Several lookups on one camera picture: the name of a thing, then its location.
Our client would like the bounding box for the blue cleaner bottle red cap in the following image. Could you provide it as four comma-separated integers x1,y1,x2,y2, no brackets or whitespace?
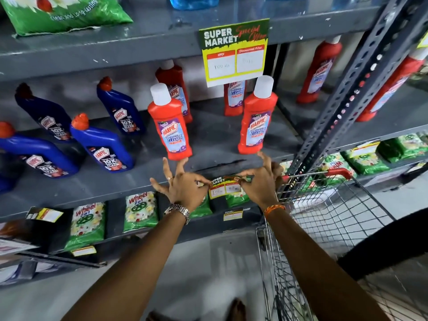
15,83,73,142
0,121,80,178
97,76,146,135
70,113,135,172

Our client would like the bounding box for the grey metal shelf rack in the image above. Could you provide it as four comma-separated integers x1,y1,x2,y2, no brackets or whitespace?
274,31,428,199
0,0,428,288

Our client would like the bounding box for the person's left forearm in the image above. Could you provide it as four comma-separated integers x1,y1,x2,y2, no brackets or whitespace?
62,206,190,321

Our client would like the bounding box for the person's right hand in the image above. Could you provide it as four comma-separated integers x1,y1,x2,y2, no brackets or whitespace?
234,151,285,211

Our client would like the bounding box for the black cloth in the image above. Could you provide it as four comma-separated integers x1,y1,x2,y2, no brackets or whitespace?
337,216,428,282

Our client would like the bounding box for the green detergent packet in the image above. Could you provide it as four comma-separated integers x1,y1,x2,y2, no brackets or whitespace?
123,192,159,233
342,148,391,176
190,195,213,218
319,152,357,184
225,192,251,208
64,202,106,252
377,132,428,163

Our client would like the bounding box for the large green detergent bag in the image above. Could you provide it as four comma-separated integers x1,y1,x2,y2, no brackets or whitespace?
0,0,134,37

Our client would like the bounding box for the person's right forearm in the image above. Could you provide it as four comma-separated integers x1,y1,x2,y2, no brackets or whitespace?
265,208,391,321

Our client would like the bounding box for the orange wristband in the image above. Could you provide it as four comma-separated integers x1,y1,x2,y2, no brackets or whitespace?
263,204,287,218

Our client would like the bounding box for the yellow white shelf label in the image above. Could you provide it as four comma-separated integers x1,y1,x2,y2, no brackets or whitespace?
223,208,244,222
70,245,97,257
349,140,381,159
26,207,64,224

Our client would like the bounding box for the large yellow green price tag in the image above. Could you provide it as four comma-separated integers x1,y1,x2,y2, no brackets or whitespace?
199,19,270,88

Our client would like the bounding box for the clear blue liquid bottle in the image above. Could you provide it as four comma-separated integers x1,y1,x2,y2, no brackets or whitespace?
168,0,220,10

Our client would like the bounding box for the red cleaner bottle white cap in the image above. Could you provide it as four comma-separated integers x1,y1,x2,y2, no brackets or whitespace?
224,81,246,117
356,46,428,123
296,35,343,104
155,60,193,124
238,75,278,155
148,83,193,161

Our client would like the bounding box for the wire shopping cart red handle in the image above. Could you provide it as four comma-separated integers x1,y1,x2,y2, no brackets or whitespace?
255,168,428,321

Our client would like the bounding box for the white flat packet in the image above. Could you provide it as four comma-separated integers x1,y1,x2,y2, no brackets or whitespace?
0,238,39,257

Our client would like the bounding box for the small yellow green price tag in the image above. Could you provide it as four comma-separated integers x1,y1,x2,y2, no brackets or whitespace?
209,176,252,200

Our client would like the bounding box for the person's foot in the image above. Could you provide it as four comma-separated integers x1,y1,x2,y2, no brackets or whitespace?
226,298,247,321

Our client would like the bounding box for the person's left hand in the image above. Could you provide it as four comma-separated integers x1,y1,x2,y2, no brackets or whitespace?
150,157,211,211

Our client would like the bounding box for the silver wristwatch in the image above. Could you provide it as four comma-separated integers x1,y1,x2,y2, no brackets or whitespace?
163,203,191,226

